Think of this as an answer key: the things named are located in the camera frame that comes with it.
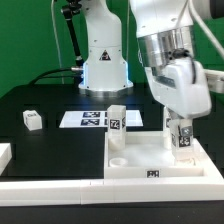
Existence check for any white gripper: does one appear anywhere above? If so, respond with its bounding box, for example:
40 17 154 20
145 58 211 136

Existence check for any white square table top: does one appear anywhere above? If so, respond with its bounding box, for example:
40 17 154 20
104 131 203 179

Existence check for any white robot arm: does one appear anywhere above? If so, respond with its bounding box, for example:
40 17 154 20
80 0 224 120

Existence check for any white L-shaped obstacle fence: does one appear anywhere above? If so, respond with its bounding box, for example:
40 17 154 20
0 138 224 206

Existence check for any white marker sheet with tags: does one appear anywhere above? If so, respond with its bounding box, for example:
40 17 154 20
59 110 143 128

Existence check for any white block at left edge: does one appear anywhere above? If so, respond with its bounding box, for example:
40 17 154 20
0 143 12 175

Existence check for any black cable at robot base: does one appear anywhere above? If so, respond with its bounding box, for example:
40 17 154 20
29 67 84 86

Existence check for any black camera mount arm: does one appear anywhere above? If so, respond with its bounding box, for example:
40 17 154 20
61 0 84 67

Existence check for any grey thin cable left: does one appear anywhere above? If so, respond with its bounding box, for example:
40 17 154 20
50 0 65 85

